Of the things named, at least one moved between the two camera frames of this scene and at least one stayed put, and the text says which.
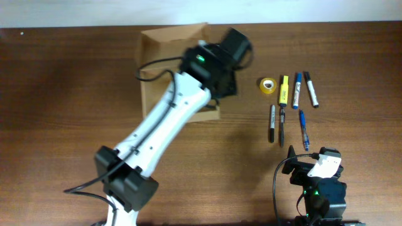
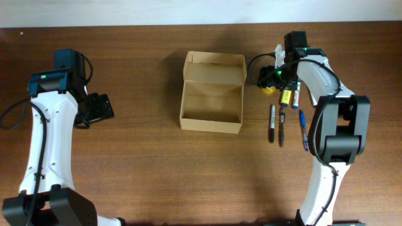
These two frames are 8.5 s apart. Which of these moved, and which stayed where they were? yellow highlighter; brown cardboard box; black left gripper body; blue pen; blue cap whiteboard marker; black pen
Moved: black left gripper body; brown cardboard box
Stayed: blue cap whiteboard marker; yellow highlighter; black pen; blue pen
